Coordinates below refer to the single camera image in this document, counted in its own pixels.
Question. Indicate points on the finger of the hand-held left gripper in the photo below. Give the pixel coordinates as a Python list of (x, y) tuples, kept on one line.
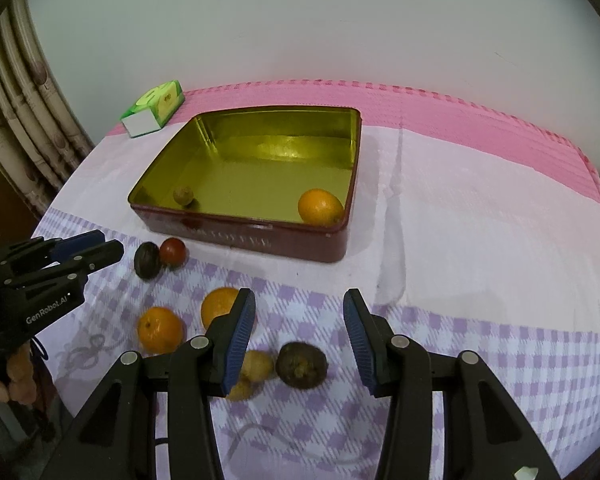
[(77, 244), (95, 257)]

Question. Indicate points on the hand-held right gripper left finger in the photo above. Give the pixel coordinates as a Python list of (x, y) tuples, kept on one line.
[(240, 345)]

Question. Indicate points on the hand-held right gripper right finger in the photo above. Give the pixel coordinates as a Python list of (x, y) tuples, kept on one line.
[(358, 345)]

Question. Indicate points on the orange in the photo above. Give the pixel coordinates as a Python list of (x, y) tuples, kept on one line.
[(320, 206), (161, 330), (217, 307)]

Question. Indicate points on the dark water chestnut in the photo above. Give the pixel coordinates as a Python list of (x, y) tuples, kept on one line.
[(301, 364), (146, 260)]

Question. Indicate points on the gold metal tray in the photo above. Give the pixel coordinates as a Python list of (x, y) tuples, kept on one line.
[(260, 170)]

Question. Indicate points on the person's left hand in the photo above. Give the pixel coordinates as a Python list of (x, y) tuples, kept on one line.
[(15, 385)]

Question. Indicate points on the red tomato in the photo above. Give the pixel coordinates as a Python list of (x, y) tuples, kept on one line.
[(173, 251)]

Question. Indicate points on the beige curtain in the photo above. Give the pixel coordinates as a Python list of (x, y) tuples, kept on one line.
[(20, 110)]

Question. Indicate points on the green tissue box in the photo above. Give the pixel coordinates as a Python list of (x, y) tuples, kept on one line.
[(154, 107)]

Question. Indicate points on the pink and purple checked tablecloth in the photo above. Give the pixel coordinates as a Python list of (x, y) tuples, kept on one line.
[(480, 210)]

